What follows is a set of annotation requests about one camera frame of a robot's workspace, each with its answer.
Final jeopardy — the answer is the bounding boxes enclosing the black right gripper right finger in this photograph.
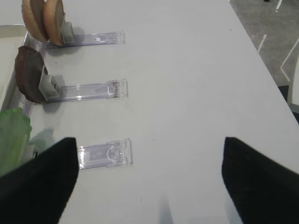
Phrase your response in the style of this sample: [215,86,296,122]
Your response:
[221,137,299,224]

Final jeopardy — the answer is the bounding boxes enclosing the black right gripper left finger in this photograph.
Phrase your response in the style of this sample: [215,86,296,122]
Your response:
[0,137,78,224]

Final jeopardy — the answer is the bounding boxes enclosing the standing green lettuce leaf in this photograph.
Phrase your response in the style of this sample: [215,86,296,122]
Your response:
[0,107,32,176]

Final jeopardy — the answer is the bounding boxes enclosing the standing brown meat patty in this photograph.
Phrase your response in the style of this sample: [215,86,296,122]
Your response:
[14,46,46,104]

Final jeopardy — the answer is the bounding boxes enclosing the sesame top bun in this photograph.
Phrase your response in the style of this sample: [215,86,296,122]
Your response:
[21,0,49,42]

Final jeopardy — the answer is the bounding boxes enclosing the plain bun half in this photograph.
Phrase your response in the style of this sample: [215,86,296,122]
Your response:
[43,0,64,46]

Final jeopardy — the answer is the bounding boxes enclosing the clear lettuce holder rail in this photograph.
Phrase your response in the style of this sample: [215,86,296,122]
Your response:
[23,138,134,170]

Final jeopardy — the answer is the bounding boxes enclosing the clear patty holder rail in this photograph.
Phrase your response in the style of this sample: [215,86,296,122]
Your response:
[38,75,128,103]

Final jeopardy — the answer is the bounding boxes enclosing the clear bun holder rail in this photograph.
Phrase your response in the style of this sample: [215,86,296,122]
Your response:
[45,21,125,49]

